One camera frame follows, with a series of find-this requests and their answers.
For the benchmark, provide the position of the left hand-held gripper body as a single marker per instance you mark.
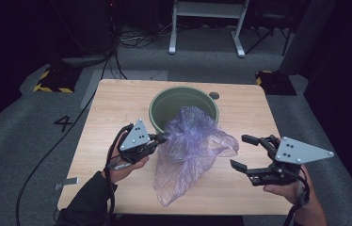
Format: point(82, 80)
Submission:
point(135, 138)

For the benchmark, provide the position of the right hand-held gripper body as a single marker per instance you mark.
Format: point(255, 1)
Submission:
point(296, 152)

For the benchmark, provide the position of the purple plastic bag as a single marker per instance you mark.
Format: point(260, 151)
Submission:
point(183, 150)

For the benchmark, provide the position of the green plastic trash bin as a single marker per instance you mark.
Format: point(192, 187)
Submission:
point(168, 103)

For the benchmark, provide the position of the person's left hand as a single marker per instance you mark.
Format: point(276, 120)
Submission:
point(124, 171)

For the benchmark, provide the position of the person's right hand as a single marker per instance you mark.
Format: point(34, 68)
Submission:
point(293, 193)

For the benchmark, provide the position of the dark round table grommet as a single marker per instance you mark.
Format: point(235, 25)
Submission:
point(214, 95)

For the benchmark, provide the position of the grey upright column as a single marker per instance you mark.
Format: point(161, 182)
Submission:
point(306, 34)

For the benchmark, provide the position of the black folding stand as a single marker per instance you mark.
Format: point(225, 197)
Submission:
point(271, 22)

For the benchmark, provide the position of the dark equipment tower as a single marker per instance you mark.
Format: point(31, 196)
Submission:
point(86, 28)

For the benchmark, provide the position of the yellow-black striped base plate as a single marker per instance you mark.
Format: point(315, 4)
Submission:
point(276, 83)
point(58, 80)

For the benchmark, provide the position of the grey metal table bracket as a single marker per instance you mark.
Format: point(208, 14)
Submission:
point(67, 182)

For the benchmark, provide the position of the white metal desk frame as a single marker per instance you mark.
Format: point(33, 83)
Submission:
point(207, 9)

